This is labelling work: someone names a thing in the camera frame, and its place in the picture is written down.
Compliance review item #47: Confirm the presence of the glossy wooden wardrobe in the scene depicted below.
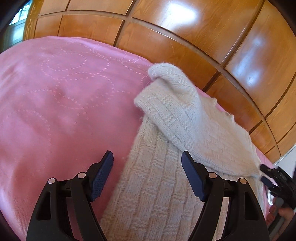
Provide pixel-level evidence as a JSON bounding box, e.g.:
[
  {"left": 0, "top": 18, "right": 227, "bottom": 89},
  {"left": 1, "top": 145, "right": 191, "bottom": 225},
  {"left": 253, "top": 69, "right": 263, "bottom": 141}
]
[{"left": 23, "top": 0, "right": 295, "bottom": 162}]

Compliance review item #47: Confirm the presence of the pink bedspread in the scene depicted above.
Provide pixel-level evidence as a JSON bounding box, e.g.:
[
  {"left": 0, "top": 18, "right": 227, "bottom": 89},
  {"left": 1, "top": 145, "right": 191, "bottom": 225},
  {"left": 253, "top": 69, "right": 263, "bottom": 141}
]
[{"left": 0, "top": 36, "right": 276, "bottom": 241}]

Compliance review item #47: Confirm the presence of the person's right hand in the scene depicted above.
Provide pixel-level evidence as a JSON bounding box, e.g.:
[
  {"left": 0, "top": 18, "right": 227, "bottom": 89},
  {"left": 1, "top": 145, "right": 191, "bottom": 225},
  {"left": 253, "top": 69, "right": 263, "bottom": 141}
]
[{"left": 266, "top": 205, "right": 295, "bottom": 232}]

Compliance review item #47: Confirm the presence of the cream knitted sweater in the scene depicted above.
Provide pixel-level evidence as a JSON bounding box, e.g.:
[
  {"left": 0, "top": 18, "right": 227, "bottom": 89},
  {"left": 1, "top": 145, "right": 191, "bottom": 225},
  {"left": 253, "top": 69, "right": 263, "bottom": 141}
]
[{"left": 100, "top": 63, "right": 266, "bottom": 240}]

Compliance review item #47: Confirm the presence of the window with glass panes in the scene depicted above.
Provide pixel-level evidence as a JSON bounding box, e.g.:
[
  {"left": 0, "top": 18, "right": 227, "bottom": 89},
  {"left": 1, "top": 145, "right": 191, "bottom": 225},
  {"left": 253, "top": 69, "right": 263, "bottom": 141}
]
[{"left": 1, "top": 1, "right": 33, "bottom": 51}]

